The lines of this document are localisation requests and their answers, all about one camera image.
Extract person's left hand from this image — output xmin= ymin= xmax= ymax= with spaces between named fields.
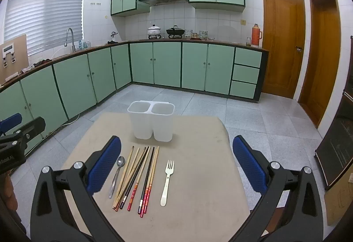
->
xmin=0 ymin=173 xmax=21 ymax=220

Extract white twin-compartment utensil holder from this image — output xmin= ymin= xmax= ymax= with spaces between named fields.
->
xmin=127 ymin=100 xmax=175 ymax=142

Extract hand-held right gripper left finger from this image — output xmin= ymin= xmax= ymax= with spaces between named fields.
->
xmin=30 ymin=136 xmax=122 ymax=242

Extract black chopstick with red end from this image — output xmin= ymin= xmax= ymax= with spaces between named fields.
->
xmin=138 ymin=147 xmax=155 ymax=214

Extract wooden door with handle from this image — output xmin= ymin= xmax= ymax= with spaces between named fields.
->
xmin=261 ymin=0 xmax=306 ymax=99

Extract chrome kitchen faucet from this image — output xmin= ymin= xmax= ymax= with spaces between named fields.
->
xmin=64 ymin=28 xmax=77 ymax=53

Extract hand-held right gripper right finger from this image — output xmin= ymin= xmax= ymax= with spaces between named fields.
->
xmin=232 ymin=135 xmax=324 ymax=242

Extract plain wooden chopstick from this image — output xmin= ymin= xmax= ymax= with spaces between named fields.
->
xmin=114 ymin=148 xmax=140 ymax=211
xmin=112 ymin=146 xmax=135 ymax=209

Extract black wok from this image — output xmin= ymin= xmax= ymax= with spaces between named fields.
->
xmin=166 ymin=25 xmax=185 ymax=38

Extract cardboard box with label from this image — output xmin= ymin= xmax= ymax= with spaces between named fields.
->
xmin=0 ymin=35 xmax=30 ymax=86

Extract cream plastic fork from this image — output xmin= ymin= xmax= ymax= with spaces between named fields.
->
xmin=160 ymin=160 xmax=175 ymax=206

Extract green drawer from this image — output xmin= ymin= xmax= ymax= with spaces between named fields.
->
xmin=232 ymin=64 xmax=260 ymax=84
xmin=234 ymin=47 xmax=262 ymax=68
xmin=230 ymin=81 xmax=257 ymax=99

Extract dark wooden cabinet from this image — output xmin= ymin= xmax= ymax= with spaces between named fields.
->
xmin=315 ymin=36 xmax=353 ymax=191

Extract wooden chopstick with red end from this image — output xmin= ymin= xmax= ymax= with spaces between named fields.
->
xmin=140 ymin=146 xmax=158 ymax=218
xmin=143 ymin=145 xmax=160 ymax=214
xmin=127 ymin=146 xmax=150 ymax=212

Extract white lidded pot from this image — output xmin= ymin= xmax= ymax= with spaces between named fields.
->
xmin=147 ymin=25 xmax=161 ymax=38

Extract plain wooden door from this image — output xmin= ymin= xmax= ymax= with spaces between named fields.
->
xmin=298 ymin=0 xmax=342 ymax=129

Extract white window blinds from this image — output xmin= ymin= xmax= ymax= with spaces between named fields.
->
xmin=4 ymin=0 xmax=87 ymax=56

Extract metal spoon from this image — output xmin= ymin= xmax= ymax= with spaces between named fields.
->
xmin=108 ymin=156 xmax=126 ymax=199

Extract green base cabinets with sink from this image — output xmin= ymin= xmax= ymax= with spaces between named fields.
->
xmin=0 ymin=43 xmax=132 ymax=154

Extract bunch of chopsticks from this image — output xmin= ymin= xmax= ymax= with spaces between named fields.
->
xmin=119 ymin=147 xmax=147 ymax=210

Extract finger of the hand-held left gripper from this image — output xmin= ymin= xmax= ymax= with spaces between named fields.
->
xmin=0 ymin=113 xmax=23 ymax=133
xmin=0 ymin=116 xmax=46 ymax=150

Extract orange thermos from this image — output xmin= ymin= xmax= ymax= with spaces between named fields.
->
xmin=251 ymin=24 xmax=263 ymax=48

